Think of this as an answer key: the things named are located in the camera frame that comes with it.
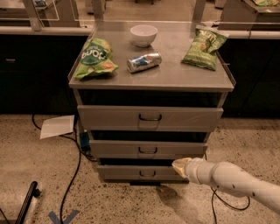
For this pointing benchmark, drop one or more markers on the green chip bag right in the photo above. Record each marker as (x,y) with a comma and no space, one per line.
(203,49)

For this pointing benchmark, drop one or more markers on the background grey cabinet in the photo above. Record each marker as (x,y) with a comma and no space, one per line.
(245,15)

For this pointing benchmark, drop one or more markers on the silver blue soda can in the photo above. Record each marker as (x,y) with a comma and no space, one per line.
(144,62)

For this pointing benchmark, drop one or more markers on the green chip bag left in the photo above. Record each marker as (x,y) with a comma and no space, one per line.
(95,59)

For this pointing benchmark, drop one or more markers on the white paper sheet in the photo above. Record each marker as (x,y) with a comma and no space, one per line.
(57,126)

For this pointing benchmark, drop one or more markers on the white ceramic bowl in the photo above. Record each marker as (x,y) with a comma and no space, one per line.
(143,35)

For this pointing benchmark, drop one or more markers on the grey metal drawer cabinet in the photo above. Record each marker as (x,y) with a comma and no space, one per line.
(171,84)

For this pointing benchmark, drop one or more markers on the green chip bag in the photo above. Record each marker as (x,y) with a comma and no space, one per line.
(95,59)
(203,49)

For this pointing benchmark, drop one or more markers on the blue power adapter box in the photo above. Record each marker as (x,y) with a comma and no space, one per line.
(84,141)

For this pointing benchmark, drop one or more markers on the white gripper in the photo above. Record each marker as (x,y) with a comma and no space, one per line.
(193,170)

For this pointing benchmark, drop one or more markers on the grey drawer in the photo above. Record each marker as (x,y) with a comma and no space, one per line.
(138,173)
(145,149)
(137,118)

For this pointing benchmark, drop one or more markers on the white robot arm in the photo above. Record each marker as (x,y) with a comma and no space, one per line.
(229,178)

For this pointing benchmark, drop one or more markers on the black bar on floor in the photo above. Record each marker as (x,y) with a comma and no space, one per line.
(33,192)

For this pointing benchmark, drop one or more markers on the long dark counter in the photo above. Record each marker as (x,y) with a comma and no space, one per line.
(34,70)

